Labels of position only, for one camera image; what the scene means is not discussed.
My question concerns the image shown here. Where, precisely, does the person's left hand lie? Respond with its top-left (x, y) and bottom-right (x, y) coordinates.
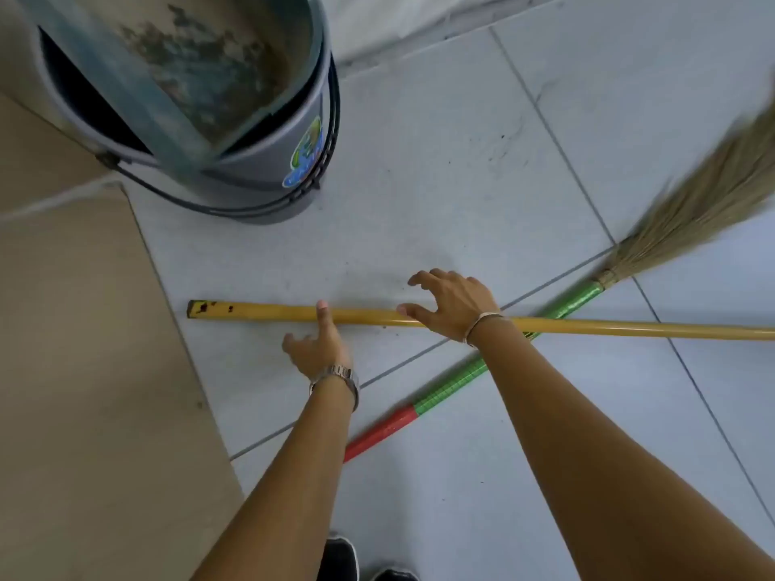
top-left (282, 299), bottom-right (356, 382)

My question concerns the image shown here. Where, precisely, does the silver metal wristwatch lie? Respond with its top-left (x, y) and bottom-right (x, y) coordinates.
top-left (308, 364), bottom-right (361, 413)

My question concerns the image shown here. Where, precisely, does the dirty blue dustpan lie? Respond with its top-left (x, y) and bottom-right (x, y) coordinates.
top-left (11, 0), bottom-right (329, 178)

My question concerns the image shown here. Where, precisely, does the silver bangle bracelet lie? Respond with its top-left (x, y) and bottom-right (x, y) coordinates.
top-left (463, 311), bottom-right (507, 349)

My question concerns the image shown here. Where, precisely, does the person's right hand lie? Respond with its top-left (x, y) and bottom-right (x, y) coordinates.
top-left (396, 269), bottom-right (504, 345)

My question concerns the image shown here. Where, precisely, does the straw broom green red handle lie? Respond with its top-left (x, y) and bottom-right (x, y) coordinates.
top-left (343, 84), bottom-right (775, 464)

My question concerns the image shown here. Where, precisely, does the flat brown cardboard sheet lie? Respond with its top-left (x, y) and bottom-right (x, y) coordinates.
top-left (0, 90), bottom-right (246, 581)

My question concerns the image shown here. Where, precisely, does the person's left forearm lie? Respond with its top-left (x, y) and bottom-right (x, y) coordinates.
top-left (191, 375), bottom-right (356, 581)

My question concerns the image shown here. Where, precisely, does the black left shoe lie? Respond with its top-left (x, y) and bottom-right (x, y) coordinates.
top-left (317, 536), bottom-right (361, 581)

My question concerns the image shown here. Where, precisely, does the person's right forearm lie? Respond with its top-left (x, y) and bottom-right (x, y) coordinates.
top-left (469, 316), bottom-right (775, 581)

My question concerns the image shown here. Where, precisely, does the grey plastic bucket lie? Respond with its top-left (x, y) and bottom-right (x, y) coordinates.
top-left (11, 0), bottom-right (342, 227)

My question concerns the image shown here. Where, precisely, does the yellow mop handle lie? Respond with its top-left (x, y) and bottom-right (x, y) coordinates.
top-left (186, 299), bottom-right (775, 343)

